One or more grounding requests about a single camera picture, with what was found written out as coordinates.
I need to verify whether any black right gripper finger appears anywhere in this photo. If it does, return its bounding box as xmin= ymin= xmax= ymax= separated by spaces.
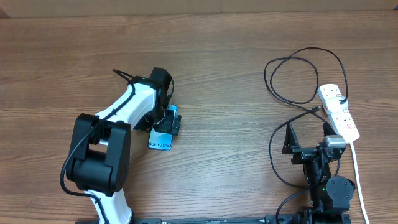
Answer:
xmin=282 ymin=123 xmax=300 ymax=154
xmin=323 ymin=122 xmax=336 ymax=136

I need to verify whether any blue Galaxy smartphone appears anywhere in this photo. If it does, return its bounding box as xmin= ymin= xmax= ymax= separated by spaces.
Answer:
xmin=148 ymin=105 xmax=178 ymax=151

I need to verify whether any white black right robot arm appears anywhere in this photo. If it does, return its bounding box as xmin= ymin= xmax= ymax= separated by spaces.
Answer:
xmin=273 ymin=123 xmax=356 ymax=224

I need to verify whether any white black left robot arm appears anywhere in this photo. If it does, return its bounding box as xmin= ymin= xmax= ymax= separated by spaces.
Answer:
xmin=60 ymin=67 xmax=182 ymax=223

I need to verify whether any white charger plug adapter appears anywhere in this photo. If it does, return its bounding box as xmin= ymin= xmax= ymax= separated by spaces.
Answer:
xmin=323 ymin=96 xmax=349 ymax=114

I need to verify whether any white power strip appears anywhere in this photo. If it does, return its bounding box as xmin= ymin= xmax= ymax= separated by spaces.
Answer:
xmin=317 ymin=84 xmax=360 ymax=144

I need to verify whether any white power strip cord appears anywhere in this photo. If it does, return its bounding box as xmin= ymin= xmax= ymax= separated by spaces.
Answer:
xmin=349 ymin=142 xmax=371 ymax=224

